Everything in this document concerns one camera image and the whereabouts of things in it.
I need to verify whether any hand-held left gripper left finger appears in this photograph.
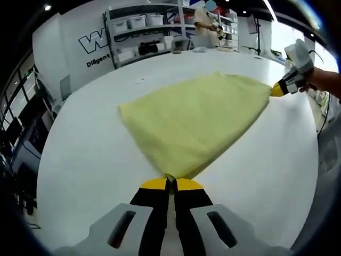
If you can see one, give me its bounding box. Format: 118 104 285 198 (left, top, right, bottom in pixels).
53 177 171 256

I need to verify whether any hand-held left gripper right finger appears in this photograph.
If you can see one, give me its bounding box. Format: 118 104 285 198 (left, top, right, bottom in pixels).
173 177 294 256

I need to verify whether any yellow garment with dark sleeves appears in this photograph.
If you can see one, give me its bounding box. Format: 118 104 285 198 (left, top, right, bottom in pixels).
117 70 272 180

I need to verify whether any person's right hand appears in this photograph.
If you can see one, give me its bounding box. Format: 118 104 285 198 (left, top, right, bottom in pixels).
298 66 324 94

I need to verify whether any cluttered white side table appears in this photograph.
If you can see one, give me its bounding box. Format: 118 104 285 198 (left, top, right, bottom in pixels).
270 49 287 61

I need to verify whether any black tripod stand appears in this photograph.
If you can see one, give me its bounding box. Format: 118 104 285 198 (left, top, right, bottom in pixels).
241 17 264 57

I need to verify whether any long ceiling light strip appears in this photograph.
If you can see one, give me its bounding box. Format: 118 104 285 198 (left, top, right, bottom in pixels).
262 0 278 22

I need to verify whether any white shelving rack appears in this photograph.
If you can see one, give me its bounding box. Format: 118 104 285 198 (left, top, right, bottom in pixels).
213 7 239 50

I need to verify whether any grey mesh office chair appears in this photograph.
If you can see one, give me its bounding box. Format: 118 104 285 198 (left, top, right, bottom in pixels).
316 114 341 177

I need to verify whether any grey metal shelving rack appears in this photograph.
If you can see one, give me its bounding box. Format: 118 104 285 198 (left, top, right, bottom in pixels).
102 5 198 69

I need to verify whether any black bag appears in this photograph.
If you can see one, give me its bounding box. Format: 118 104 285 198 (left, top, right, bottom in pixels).
138 42 158 54

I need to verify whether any white plastic storage bin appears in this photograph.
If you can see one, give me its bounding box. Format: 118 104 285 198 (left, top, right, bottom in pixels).
111 20 131 35
128 15 148 29
145 13 165 27

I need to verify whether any white box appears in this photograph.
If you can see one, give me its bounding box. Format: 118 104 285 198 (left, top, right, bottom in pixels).
117 49 135 62

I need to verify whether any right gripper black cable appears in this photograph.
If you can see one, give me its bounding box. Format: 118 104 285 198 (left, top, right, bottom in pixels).
306 49 326 65

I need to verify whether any dark wall screen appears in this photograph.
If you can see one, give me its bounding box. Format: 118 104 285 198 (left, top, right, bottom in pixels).
246 14 257 35

